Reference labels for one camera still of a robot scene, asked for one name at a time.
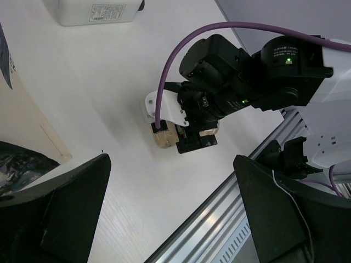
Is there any aluminium mounting rail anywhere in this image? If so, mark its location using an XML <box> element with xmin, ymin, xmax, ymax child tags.
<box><xmin>142</xmin><ymin>108</ymin><xmax>351</xmax><ymax>263</ymax></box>

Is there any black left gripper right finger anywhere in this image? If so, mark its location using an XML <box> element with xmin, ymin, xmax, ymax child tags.
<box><xmin>233</xmin><ymin>155</ymin><xmax>350</xmax><ymax>262</ymax></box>

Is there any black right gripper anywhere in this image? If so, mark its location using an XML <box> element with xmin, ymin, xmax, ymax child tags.
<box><xmin>165</xmin><ymin>81</ymin><xmax>219</xmax><ymax>153</ymax></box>

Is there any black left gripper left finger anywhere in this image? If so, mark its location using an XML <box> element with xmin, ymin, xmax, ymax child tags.
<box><xmin>1</xmin><ymin>153</ymin><xmax>111</xmax><ymax>262</ymax></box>

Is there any beige canvas tote bag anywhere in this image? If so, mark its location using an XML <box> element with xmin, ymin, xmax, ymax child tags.
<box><xmin>1</xmin><ymin>33</ymin><xmax>72</xmax><ymax>196</ymax></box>

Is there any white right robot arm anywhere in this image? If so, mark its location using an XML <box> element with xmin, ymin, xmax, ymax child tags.
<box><xmin>166</xmin><ymin>35</ymin><xmax>350</xmax><ymax>154</ymax></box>

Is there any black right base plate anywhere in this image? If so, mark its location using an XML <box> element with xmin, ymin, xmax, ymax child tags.
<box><xmin>249</xmin><ymin>140</ymin><xmax>281</xmax><ymax>166</ymax></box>

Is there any clear amber soap bottle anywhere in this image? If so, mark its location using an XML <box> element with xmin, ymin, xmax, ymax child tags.
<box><xmin>151</xmin><ymin>121</ymin><xmax>219</xmax><ymax>154</ymax></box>

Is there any white bottle black cap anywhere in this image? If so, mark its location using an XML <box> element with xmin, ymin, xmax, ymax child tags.
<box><xmin>43</xmin><ymin>0</ymin><xmax>145</xmax><ymax>26</ymax></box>

